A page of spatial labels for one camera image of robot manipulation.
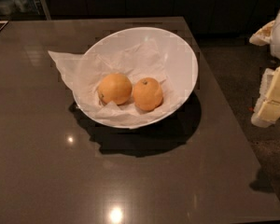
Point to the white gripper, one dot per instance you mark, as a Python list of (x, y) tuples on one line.
[(267, 108)]

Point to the orange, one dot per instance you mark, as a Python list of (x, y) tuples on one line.
[(115, 88), (147, 94)]

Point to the white bowl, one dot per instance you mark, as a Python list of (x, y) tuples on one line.
[(180, 60)]

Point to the white paper liner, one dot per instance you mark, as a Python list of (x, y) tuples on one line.
[(83, 73)]

